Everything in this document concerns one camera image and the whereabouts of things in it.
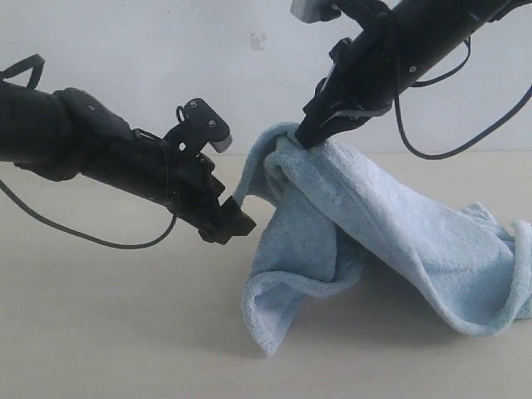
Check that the light blue fluffy towel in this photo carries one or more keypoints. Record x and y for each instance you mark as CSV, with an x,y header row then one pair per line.
x,y
335,211

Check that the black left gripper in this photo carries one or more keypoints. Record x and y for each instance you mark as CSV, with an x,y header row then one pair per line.
x,y
178,176

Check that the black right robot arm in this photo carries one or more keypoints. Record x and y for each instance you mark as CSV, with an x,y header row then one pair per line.
x,y
433,29

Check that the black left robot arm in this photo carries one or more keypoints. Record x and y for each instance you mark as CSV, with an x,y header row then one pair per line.
x,y
67,133

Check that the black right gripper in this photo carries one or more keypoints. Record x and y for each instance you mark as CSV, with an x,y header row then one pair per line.
x,y
367,72

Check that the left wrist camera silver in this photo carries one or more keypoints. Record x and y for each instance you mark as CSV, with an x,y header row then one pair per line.
x,y
198,125

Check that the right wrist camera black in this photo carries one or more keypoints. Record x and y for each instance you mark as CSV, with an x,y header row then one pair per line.
x,y
365,13

